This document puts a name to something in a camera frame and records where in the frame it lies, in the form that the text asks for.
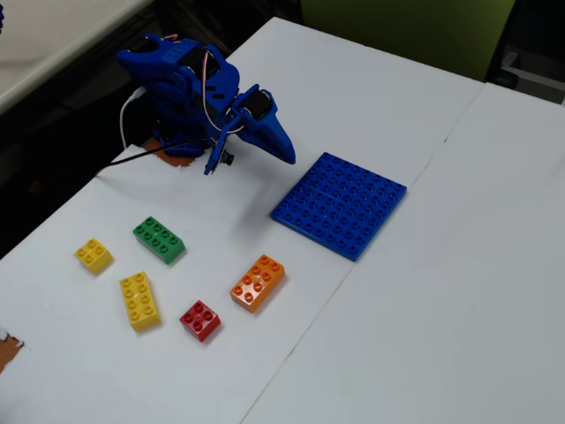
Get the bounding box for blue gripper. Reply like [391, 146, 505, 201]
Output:
[228, 82, 297, 166]

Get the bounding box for yellow 2x2 block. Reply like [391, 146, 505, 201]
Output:
[73, 238, 114, 276]

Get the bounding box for orange 2x4 block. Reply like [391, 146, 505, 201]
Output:
[229, 254, 287, 314]

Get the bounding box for green 2x4 block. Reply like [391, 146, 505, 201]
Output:
[132, 216, 187, 266]

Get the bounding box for red 2x2 block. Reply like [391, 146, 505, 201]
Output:
[178, 299, 222, 343]

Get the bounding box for yellow 2x4 block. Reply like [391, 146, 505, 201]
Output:
[118, 270, 162, 333]

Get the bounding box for green chair back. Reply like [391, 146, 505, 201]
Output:
[299, 0, 517, 83]

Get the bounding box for white board sheet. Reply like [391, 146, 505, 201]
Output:
[240, 81, 565, 424]
[0, 16, 486, 424]

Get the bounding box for white side table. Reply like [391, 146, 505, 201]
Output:
[0, 0, 149, 115]

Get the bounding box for grey box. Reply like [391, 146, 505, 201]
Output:
[500, 43, 565, 106]

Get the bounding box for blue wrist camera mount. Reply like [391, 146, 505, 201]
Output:
[203, 125, 237, 177]

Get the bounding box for red white servo wire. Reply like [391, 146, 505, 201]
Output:
[199, 46, 245, 136]

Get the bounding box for blue 8x8 base plate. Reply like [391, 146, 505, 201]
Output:
[269, 151, 409, 263]

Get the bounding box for black cable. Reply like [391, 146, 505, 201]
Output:
[95, 141, 195, 177]

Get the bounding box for white cable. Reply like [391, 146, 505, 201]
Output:
[119, 87, 147, 149]

